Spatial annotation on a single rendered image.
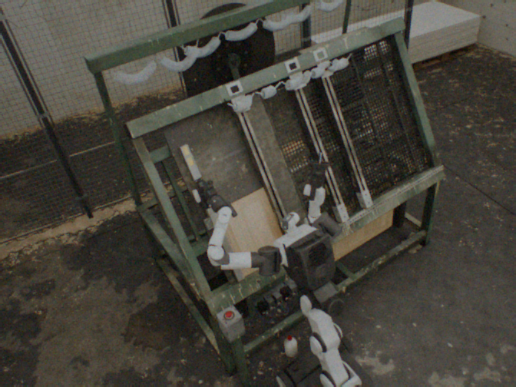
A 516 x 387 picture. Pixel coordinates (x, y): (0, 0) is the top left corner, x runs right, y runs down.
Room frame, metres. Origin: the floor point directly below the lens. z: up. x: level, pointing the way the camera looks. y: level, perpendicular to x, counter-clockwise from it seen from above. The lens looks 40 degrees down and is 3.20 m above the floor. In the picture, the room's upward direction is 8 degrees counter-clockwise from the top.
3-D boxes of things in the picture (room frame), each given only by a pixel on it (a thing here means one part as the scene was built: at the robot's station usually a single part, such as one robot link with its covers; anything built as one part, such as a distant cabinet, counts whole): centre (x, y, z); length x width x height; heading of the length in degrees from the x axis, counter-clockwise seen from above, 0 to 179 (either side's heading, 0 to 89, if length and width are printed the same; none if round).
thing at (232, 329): (1.63, 0.27, 0.84); 0.12 x 0.12 x 0.18; 28
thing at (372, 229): (2.63, -0.76, 0.53); 0.90 x 0.02 x 0.55; 118
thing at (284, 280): (1.90, -0.08, 0.69); 0.50 x 0.14 x 0.24; 118
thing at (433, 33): (6.70, -2.41, 0.28); 2.45 x 1.03 x 0.56; 110
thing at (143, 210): (2.87, -0.24, 0.41); 2.20 x 1.38 x 0.83; 118
